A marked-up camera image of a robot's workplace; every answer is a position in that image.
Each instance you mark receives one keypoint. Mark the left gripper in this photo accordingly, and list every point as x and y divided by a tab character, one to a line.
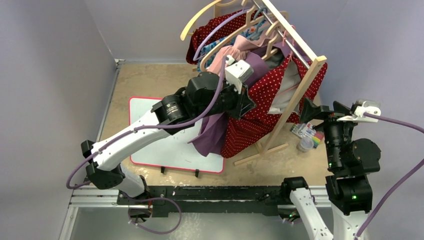
243	103

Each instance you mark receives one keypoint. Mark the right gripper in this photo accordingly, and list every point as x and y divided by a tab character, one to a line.
327	112

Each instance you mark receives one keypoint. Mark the pink wire hanger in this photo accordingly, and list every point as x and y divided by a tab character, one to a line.
286	49

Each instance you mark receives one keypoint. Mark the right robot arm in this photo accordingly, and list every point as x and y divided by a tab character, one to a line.
349	162

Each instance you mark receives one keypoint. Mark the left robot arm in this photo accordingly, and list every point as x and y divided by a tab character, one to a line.
205	94

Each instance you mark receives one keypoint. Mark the purple pleated skirt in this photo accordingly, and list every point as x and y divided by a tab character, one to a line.
210	139

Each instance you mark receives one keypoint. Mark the purple hanger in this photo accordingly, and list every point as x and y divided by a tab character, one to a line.
216	29

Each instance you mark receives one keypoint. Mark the empty wooden hanger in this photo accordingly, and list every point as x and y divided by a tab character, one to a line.
216	8

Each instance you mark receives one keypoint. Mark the marker pack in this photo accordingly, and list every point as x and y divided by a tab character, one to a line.
306	130

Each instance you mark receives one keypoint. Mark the clear plastic cup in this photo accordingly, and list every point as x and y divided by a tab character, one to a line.
305	144

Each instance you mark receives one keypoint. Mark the grey garment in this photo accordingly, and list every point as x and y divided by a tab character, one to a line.
289	83

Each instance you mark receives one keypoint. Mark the wooden clothes rack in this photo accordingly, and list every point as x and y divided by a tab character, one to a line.
308	87

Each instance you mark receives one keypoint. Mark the pink garment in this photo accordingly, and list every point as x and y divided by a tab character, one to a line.
239	50

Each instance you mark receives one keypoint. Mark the blue floral garment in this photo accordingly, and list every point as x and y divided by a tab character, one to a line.
206	49

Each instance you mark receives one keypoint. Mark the white board with pink edge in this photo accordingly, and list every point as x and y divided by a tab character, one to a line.
176	152

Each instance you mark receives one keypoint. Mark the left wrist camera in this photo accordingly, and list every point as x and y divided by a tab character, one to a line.
237	72

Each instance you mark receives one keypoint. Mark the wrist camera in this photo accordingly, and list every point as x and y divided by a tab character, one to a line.
358	110
237	72

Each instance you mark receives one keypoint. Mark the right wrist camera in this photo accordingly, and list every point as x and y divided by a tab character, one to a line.
358	110

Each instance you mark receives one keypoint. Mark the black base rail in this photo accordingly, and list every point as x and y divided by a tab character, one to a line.
160	201

